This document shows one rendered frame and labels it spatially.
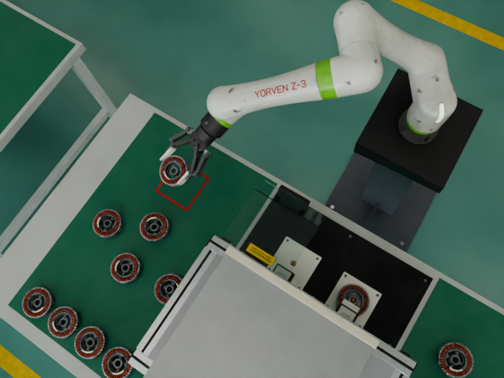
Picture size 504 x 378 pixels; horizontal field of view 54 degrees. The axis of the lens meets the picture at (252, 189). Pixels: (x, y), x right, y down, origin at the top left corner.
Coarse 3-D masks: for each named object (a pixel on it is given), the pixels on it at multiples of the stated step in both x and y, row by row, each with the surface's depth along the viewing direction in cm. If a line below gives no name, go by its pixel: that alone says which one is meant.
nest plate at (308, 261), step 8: (304, 256) 180; (312, 256) 180; (296, 264) 179; (304, 264) 179; (312, 264) 179; (296, 272) 178; (304, 272) 178; (312, 272) 178; (296, 280) 177; (304, 280) 177
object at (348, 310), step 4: (344, 300) 164; (340, 304) 160; (344, 304) 164; (348, 304) 163; (352, 304) 163; (336, 308) 162; (340, 308) 159; (344, 308) 159; (348, 308) 159; (352, 308) 163; (356, 308) 163; (340, 312) 159; (344, 312) 159; (348, 312) 159; (352, 312) 159; (356, 312) 162; (344, 316) 158; (348, 316) 158; (352, 316) 158; (356, 316) 158; (352, 320) 158
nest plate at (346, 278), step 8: (344, 272) 177; (344, 280) 176; (352, 280) 176; (336, 288) 175; (368, 288) 174; (336, 296) 174; (376, 296) 173; (328, 304) 174; (336, 304) 173; (368, 312) 172; (360, 320) 171
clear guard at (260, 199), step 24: (264, 192) 160; (240, 216) 157; (264, 216) 157; (288, 216) 156; (312, 216) 158; (240, 240) 155; (264, 240) 154; (288, 240) 153; (264, 264) 152; (288, 264) 151
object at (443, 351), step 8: (448, 344) 166; (456, 344) 165; (440, 352) 166; (456, 352) 167; (464, 352) 165; (440, 360) 164; (448, 360) 166; (464, 360) 165; (472, 360) 164; (440, 368) 165; (448, 368) 164; (464, 368) 163; (456, 376) 163
